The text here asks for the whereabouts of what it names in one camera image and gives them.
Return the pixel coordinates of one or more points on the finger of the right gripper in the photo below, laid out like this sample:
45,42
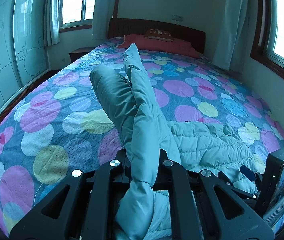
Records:
242,194
256,177

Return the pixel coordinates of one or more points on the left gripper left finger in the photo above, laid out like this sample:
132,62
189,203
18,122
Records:
81,206

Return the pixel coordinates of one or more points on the teal quilted down jacket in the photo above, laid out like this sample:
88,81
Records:
130,104

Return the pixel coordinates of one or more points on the colourful polka dot bedspread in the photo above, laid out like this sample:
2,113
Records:
60,126

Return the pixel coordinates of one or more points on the white curtain right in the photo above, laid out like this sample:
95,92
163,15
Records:
231,45

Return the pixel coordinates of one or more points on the white curtain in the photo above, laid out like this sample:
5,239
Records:
231,45
103,11
51,23

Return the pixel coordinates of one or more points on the red pillow blanket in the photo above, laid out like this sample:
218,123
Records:
176,46

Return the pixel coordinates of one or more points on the brown embroidered cushion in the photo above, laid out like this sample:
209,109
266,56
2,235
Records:
159,34

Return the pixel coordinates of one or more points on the dark wooden nightstand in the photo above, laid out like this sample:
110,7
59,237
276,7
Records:
76,54

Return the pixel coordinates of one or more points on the white patterned wardrobe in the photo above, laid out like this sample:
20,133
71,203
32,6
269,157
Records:
22,54

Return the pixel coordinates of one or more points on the white curtain middle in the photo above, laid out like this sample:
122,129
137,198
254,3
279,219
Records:
103,11

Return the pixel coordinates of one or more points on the white curtain left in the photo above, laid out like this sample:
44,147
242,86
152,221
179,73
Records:
51,23

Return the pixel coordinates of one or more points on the left window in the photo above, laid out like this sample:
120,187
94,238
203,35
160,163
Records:
75,14

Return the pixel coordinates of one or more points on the wall socket plate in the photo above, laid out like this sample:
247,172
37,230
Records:
177,18

